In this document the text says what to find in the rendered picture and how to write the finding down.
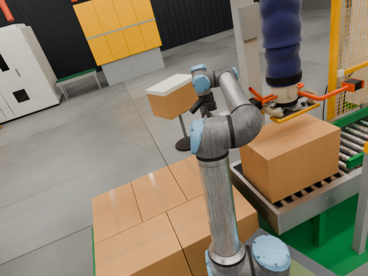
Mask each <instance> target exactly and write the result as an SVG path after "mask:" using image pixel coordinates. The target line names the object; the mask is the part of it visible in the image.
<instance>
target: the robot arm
mask: <svg viewBox="0 0 368 276"><path fill-rule="evenodd" d="M191 75H192V85H193V87H194V89H195V93H196V95H198V97H199V99H198V100H197V101H196V102H195V103H194V105H193V106H192V107H191V108H190V109H189V111H190V112H191V113H192V114H195V113H196V111H197V110H198V109H199V108H200V114H201V117H202V119H199V120H194V121H192V122H191V124H190V139H191V154H193V155H196V159H197V161H198V166H199V172H200V179H201V182H202V189H203V195H204V200H205V207H206V213H207V217H208V223H209V229H210V235H211V241H212V243H211V244H210V246H209V249H207V250H206V252H205V260H206V267H207V271H208V276H290V263H291V258H290V253H289V249H288V247H287V246H286V245H285V243H283V242H282V240H280V239H279V238H277V237H275V236H272V235H261V236H259V237H257V238H256V239H255V240H254V241H253V243H252V244H251V245H244V244H243V243H242V242H241V241H240V240H239V235H238V227H237V218H236V213H235V205H234V196H233V188H232V179H231V171H230V166H229V157H228V155H229V149H233V148H239V147H242V146H245V145H246V144H248V143H249V142H251V141H252V140H253V139H254V138H255V137H256V136H257V135H258V134H259V133H260V131H261V129H262V126H263V116H262V113H261V111H260V110H259V108H258V107H257V106H255V105H253V104H251V103H250V101H249V99H248V98H247V96H246V95H245V93H244V91H243V89H242V87H241V86H240V84H239V82H238V73H237V70H236V68H235V67H229V68H224V69H220V70H214V71H207V70H206V66H205V65H204V64H202V65H196V66H193V67H191ZM217 87H221V89H222V92H223V94H224V97H225V99H226V103H227V105H228V108H229V111H230V114H229V115H224V116H213V115H212V113H211V112H210V111H214V110H216V109H217V107H216V101H214V96H213V93H212V91H211V89H210V88H217ZM205 115H206V117H207V118H204V116H205Z"/></svg>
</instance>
